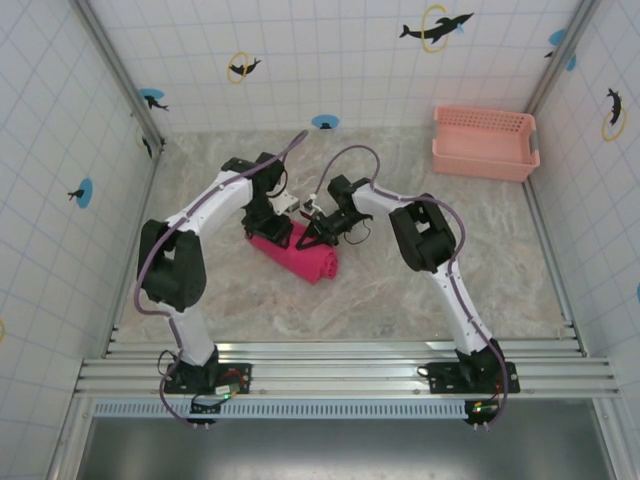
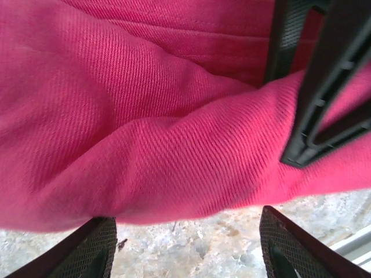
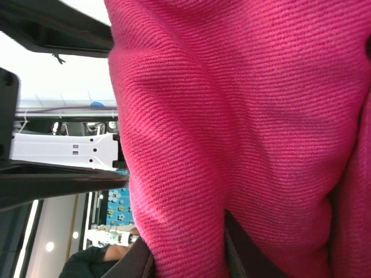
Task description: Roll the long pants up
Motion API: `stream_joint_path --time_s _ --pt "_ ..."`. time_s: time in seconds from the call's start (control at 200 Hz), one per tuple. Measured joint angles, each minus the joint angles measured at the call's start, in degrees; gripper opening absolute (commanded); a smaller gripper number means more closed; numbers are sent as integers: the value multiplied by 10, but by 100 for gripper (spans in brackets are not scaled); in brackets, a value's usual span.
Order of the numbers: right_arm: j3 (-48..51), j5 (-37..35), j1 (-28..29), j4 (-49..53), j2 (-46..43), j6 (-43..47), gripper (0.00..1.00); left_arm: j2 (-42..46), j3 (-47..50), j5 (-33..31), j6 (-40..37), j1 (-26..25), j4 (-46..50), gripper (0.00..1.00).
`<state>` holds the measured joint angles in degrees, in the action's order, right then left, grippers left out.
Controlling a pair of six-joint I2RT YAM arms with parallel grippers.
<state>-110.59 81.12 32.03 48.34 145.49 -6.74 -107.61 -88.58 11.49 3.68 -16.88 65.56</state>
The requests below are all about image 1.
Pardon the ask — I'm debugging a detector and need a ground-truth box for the upright dolphin ring sticker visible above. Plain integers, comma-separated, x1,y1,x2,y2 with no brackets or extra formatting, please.
601,87,629,143

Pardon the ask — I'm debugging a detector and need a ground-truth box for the pink plastic basket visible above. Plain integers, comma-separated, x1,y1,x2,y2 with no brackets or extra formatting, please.
431,104,541,183

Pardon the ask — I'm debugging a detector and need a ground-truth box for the blue circle shark sticker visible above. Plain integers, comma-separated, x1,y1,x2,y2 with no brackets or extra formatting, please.
138,88,170,113

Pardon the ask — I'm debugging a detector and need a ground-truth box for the yellow ring fish sticker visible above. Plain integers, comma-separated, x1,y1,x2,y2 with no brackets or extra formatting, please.
135,124,154,159

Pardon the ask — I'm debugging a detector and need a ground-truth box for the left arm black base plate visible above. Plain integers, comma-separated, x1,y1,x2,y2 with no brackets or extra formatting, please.
164,362,254,396

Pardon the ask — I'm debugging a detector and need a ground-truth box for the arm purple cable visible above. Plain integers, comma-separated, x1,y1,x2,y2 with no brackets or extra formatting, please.
315,144,511,431
135,128,309,431

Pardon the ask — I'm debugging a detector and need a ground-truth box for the left aluminium corner post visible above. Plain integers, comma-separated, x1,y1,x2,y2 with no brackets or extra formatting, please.
74,0,167,151

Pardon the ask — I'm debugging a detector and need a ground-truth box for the aluminium corner post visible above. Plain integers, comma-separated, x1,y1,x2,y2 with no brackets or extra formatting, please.
74,0,167,151
527,0,601,115

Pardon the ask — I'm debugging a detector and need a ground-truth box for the aluminium rail frame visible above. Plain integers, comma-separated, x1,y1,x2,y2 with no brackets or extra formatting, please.
74,341,621,401

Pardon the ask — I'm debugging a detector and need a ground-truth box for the blue patch corner sticker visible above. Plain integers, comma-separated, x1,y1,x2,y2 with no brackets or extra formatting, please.
543,28,578,71

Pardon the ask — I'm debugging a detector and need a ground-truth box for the pink towel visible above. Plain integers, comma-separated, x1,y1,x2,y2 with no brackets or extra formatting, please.
248,221,340,286

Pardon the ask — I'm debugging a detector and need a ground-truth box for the white slotted cable duct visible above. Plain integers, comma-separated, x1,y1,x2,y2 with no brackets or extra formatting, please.
92,399,501,419

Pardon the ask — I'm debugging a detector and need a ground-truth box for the right aluminium corner post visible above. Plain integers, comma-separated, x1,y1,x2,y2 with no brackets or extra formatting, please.
527,0,601,115

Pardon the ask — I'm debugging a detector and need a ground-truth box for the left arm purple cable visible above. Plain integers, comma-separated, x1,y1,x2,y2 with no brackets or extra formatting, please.
135,128,309,431

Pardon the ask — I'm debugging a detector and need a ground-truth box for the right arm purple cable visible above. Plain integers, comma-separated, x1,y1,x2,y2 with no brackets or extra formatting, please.
315,144,511,431

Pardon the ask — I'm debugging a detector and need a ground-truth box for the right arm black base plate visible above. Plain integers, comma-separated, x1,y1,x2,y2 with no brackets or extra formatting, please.
417,359,521,396

